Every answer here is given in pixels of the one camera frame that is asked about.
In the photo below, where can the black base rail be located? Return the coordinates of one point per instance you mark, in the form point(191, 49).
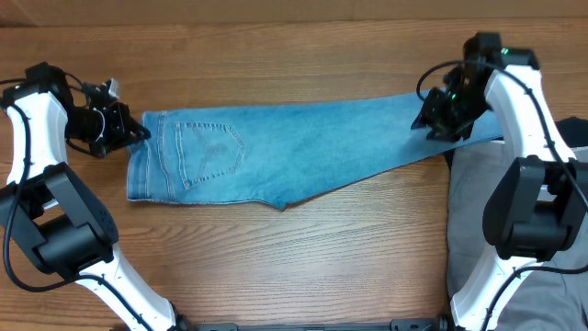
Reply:
point(439, 323)

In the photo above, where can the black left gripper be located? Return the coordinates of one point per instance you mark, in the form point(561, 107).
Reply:
point(124, 127)

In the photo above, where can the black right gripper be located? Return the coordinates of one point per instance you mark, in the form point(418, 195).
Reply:
point(441, 112)

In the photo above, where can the light blue denim jeans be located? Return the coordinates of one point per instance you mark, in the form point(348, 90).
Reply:
point(277, 155)

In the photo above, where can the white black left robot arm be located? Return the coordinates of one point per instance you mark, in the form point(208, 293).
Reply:
point(57, 231)

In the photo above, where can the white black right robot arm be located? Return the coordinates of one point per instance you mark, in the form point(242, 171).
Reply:
point(538, 206)

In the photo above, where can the black folded garment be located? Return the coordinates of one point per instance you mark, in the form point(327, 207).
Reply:
point(573, 131)

